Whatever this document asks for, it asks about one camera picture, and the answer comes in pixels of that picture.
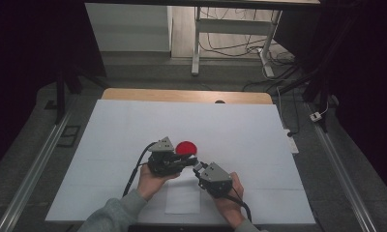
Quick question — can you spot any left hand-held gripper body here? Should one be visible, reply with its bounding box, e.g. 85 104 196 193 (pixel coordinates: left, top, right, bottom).
147 136 185 178

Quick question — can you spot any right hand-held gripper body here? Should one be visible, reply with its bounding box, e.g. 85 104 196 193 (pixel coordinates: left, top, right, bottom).
198 161 234 198

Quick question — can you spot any person's left hand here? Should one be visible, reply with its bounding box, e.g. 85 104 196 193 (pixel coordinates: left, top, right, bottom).
136 163 182 202

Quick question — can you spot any person's right hand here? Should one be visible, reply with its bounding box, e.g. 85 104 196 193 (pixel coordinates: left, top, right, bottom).
213 171 245 228

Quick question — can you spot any red petri dish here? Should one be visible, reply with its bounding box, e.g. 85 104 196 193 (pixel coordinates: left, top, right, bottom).
175 140 198 158

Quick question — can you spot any white paper sheet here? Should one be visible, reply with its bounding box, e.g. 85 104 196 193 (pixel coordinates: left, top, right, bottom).
164 177 202 216

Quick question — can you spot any large white table cover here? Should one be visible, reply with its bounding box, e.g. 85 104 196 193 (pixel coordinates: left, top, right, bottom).
45 99 316 225

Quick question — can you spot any white power strip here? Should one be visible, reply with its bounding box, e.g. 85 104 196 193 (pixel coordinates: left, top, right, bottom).
283 129 300 155

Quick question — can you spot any black metal stand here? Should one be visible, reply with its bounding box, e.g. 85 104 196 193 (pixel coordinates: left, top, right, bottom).
272 62 332 133
53 64 111 126

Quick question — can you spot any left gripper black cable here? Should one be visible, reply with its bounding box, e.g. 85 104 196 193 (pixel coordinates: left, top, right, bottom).
122 141 159 198

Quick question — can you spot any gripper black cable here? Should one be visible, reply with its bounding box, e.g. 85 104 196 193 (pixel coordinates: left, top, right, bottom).
122 141 159 198
224 187 253 224

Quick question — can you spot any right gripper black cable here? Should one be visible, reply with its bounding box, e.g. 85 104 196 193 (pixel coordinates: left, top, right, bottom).
224 187 253 224

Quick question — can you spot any black rectangular floor frame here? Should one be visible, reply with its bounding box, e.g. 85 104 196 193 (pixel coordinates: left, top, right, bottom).
56 125 81 149

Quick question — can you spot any tangle of floor cables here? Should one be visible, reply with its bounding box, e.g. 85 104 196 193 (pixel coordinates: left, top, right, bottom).
199 8 296 67

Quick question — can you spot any aluminium floor rail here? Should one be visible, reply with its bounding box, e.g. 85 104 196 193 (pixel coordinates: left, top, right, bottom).
0 109 74 232
306 102 378 232

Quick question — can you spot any white metal desk frame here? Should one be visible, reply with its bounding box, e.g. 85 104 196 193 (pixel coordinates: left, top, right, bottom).
191 6 283 78

